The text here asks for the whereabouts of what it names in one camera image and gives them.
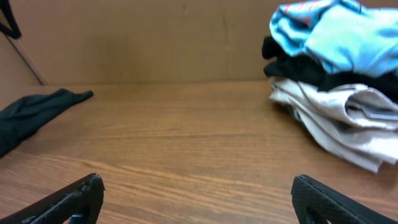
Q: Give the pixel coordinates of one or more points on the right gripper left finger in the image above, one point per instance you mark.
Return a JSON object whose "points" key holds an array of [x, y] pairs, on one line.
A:
{"points": [[79, 202]]}

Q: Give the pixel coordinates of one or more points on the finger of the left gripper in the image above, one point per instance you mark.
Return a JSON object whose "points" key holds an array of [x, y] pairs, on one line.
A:
{"points": [[9, 25]]}

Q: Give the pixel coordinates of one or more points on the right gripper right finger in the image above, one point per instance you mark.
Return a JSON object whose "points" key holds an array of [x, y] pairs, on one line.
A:
{"points": [[316, 203]]}

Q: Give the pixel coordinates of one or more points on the light blue printed t-shirt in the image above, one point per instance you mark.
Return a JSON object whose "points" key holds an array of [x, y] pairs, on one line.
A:
{"points": [[342, 36]]}

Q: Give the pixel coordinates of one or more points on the beige folded garment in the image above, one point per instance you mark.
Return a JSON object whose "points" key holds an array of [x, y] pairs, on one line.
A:
{"points": [[354, 122]]}

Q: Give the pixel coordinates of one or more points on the black garment on left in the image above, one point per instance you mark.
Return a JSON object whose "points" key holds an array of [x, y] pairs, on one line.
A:
{"points": [[24, 117]]}

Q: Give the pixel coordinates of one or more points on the black folded garment top right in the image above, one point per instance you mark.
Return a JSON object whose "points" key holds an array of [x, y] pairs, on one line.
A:
{"points": [[303, 69]]}

